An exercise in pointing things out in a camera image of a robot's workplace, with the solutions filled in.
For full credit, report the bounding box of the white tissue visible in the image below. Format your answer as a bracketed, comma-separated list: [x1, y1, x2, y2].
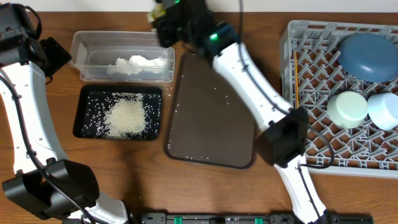
[107, 55, 167, 75]

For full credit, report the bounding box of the pile of rice grains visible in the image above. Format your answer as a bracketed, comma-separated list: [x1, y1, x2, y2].
[78, 91, 162, 140]

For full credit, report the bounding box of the wooden chopstick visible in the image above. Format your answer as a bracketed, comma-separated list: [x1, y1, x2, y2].
[294, 50, 300, 109]

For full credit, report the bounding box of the mint green bowl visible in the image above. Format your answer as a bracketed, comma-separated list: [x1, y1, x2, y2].
[326, 91, 368, 128]

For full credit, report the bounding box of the dark blue plate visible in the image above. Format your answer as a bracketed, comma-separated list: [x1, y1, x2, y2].
[338, 34, 397, 82]

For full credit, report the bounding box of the light blue bowl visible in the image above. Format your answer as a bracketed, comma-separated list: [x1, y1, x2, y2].
[368, 93, 397, 131]

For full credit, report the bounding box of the yellow green snack wrapper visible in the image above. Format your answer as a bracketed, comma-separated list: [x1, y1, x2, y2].
[147, 3, 166, 23]

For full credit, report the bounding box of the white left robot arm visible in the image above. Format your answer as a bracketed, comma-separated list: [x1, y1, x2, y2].
[1, 3, 129, 223]

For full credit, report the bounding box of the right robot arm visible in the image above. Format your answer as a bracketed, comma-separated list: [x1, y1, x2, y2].
[149, 0, 328, 223]

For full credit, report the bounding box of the black waste tray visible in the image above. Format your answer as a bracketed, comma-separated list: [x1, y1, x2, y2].
[73, 84, 162, 138]

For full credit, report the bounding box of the grey dishwasher rack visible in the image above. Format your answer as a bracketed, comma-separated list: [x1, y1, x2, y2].
[279, 20, 397, 179]

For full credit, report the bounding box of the clear plastic bin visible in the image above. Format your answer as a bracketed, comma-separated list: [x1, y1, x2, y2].
[70, 31, 175, 83]

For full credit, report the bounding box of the dark brown serving tray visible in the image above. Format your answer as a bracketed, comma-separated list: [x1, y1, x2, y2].
[164, 53, 257, 169]

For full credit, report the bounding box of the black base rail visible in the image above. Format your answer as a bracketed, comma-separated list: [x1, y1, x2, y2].
[139, 213, 374, 224]

